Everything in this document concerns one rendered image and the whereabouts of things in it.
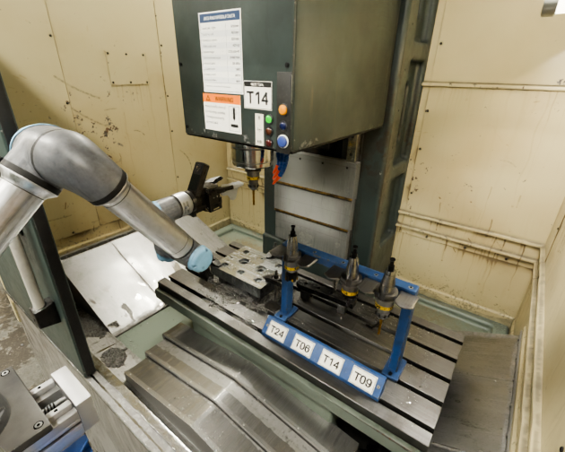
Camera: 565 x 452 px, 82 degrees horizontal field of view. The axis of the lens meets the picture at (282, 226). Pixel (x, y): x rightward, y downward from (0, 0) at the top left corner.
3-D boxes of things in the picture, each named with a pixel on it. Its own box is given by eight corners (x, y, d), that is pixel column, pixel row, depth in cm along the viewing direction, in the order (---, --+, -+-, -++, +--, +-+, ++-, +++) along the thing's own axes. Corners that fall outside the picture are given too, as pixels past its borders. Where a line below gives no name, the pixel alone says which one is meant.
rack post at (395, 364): (396, 383, 102) (414, 308, 89) (380, 374, 105) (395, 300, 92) (406, 362, 109) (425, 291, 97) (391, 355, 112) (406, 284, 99)
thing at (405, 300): (411, 312, 86) (411, 310, 86) (391, 304, 89) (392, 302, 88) (418, 299, 91) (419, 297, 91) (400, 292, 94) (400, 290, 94)
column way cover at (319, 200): (344, 263, 166) (356, 164, 144) (272, 236, 191) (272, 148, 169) (349, 259, 169) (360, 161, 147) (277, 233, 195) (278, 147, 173)
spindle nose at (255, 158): (280, 161, 128) (281, 130, 123) (262, 171, 115) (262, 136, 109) (244, 157, 133) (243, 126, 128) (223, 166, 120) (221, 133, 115)
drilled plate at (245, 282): (260, 299, 132) (259, 289, 130) (212, 273, 148) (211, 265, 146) (292, 273, 149) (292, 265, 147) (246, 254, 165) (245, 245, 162)
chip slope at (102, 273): (134, 355, 145) (123, 309, 134) (67, 297, 181) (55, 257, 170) (263, 270, 210) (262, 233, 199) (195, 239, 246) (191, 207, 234)
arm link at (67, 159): (87, 122, 58) (222, 250, 96) (62, 117, 64) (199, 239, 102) (39, 170, 54) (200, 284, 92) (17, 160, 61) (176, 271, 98)
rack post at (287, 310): (284, 323, 126) (286, 256, 113) (273, 317, 129) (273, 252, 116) (299, 309, 133) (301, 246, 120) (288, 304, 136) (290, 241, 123)
